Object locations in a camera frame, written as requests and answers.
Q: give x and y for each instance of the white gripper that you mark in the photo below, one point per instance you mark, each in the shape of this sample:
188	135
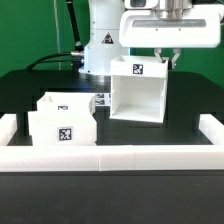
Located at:
198	28

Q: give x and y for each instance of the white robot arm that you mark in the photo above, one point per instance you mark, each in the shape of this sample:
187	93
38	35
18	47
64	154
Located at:
117	26

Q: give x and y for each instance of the white U-shaped fence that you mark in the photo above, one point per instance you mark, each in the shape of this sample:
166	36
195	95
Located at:
103	158

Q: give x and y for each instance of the white drawer cabinet box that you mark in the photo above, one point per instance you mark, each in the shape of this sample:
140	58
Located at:
138	88

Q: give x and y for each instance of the white marker base plate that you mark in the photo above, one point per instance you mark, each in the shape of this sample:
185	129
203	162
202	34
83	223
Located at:
102	99

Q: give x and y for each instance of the white drawer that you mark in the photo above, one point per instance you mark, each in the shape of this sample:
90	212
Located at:
57	129
67	101

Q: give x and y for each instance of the white front drawer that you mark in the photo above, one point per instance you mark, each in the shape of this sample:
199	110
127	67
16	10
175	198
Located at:
57	129

